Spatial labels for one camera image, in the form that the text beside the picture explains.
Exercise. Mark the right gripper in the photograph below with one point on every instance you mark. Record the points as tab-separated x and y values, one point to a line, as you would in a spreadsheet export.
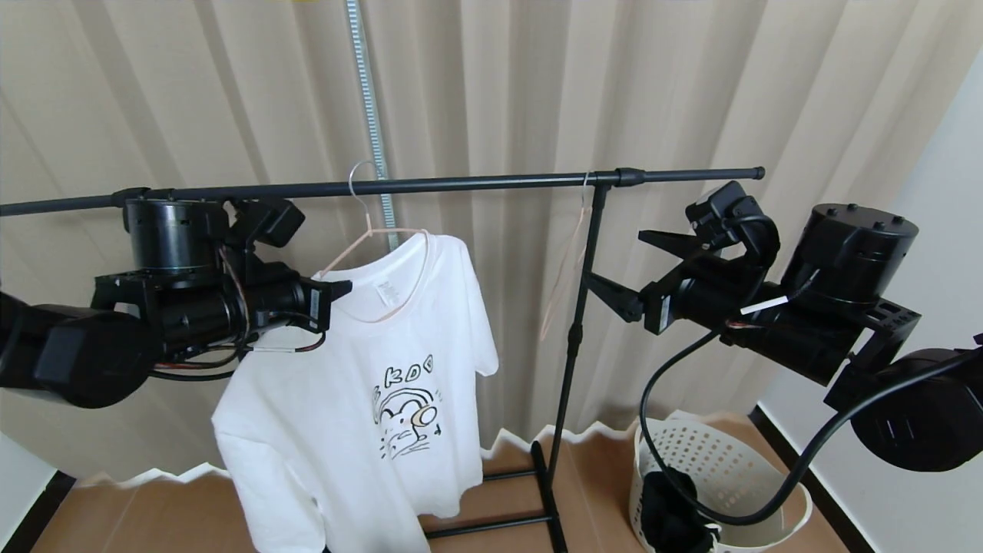
691	303

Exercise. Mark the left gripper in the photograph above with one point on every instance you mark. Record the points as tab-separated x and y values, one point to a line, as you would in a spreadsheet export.
269	307

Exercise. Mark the pink clothes hanger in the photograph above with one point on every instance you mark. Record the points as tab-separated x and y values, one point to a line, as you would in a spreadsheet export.
586	192
369	224

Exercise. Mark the white printed t-shirt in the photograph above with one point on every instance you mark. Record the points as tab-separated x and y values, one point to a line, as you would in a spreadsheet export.
322	430

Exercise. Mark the black garment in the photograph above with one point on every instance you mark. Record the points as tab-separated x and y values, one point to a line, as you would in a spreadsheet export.
672	514

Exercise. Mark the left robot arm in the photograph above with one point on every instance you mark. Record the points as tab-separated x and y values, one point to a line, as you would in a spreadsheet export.
77	353

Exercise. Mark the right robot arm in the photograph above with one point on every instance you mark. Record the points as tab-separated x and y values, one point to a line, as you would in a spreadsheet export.
852	253

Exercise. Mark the black clothes rack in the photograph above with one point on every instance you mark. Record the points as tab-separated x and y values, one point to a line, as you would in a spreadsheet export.
476	183

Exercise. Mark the white laundry basket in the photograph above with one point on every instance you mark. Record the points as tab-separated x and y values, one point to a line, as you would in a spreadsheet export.
737	476

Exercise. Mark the beige curtain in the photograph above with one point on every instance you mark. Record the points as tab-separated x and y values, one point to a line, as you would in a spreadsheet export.
230	92

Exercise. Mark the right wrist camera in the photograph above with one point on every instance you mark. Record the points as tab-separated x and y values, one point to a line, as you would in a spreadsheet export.
729	207

